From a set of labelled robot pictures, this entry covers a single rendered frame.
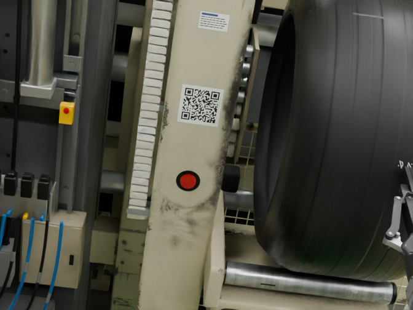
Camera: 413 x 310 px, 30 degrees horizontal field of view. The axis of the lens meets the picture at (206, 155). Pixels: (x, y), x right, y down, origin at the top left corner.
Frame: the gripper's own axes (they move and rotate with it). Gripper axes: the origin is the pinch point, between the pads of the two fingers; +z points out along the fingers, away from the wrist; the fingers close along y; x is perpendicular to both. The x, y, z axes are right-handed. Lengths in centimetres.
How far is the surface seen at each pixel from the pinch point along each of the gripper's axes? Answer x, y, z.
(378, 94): -9.7, 6.2, 10.3
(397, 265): 19.6, -4.4, 3.4
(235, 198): 39, 21, 39
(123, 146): 68, 50, 91
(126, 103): 53, 50, 92
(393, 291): 34.5, -9.7, 11.9
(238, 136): 36, 21, 59
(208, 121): 8.3, 31.1, 22.7
